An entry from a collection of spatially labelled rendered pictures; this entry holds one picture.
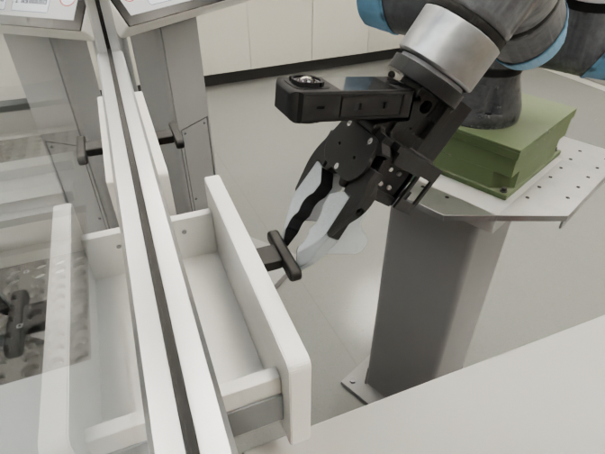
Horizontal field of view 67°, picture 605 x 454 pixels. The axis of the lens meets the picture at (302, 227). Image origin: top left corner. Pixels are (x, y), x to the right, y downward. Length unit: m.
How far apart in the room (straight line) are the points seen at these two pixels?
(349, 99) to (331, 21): 3.43
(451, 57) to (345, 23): 3.48
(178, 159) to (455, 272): 0.88
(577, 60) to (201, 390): 0.71
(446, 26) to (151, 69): 1.08
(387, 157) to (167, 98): 1.05
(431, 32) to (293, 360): 0.28
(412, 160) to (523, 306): 1.45
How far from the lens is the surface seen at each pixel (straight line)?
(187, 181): 1.50
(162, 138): 0.70
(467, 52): 0.41
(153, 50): 1.36
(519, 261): 2.02
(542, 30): 0.50
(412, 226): 0.99
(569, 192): 0.95
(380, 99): 0.39
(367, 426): 0.51
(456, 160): 0.89
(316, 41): 3.78
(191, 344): 0.28
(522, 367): 0.60
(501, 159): 0.85
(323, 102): 0.37
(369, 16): 0.59
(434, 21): 0.41
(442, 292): 1.04
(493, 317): 1.75
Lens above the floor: 1.20
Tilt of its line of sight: 37 degrees down
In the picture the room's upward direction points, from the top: straight up
